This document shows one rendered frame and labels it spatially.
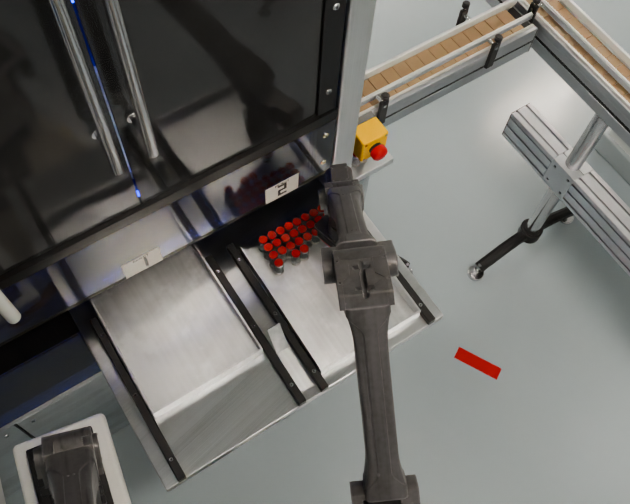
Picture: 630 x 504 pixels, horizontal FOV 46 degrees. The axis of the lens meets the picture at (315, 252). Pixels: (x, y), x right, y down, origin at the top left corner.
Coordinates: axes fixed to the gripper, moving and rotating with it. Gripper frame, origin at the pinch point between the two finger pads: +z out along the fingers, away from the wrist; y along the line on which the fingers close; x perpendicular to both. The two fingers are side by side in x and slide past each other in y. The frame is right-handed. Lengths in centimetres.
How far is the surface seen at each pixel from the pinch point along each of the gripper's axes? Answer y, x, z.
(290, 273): 4.8, 10.3, 4.4
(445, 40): 20, -66, 1
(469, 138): 19, -111, 95
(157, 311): 19.8, 37.3, 4.3
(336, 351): -15.2, 17.0, 3.9
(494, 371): -46, -40, 92
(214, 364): 2.0, 37.1, 4.0
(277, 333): -3.9, 23.8, 0.1
